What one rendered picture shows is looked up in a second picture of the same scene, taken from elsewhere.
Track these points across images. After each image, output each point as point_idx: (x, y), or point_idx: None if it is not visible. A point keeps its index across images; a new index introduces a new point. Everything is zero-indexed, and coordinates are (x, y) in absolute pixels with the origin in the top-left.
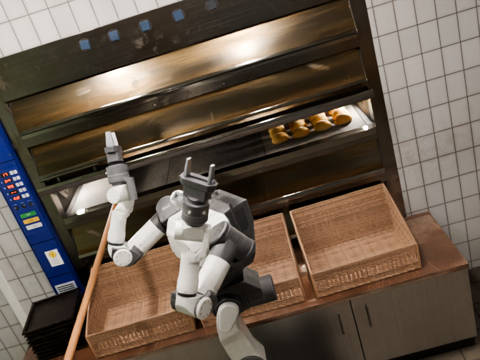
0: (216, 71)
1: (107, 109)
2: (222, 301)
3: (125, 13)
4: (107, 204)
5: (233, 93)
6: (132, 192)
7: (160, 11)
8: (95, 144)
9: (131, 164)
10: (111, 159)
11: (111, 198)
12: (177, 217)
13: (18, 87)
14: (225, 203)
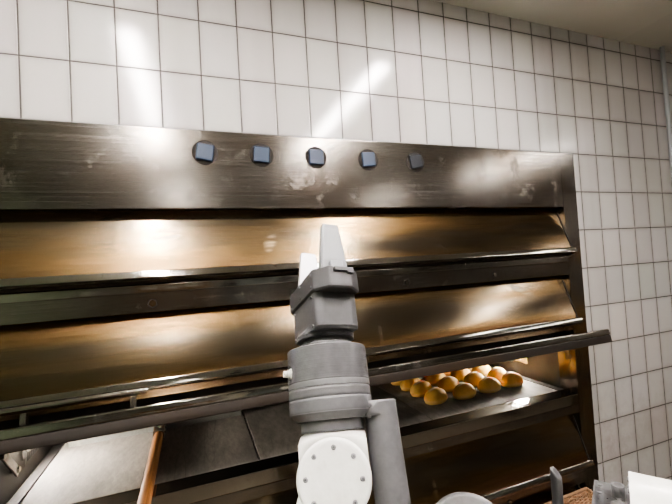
0: (407, 256)
1: (203, 279)
2: None
3: (291, 128)
4: (119, 500)
5: (414, 302)
6: (399, 468)
7: (344, 144)
8: (148, 349)
9: (229, 400)
10: (333, 317)
11: (320, 494)
12: None
13: (22, 187)
14: None
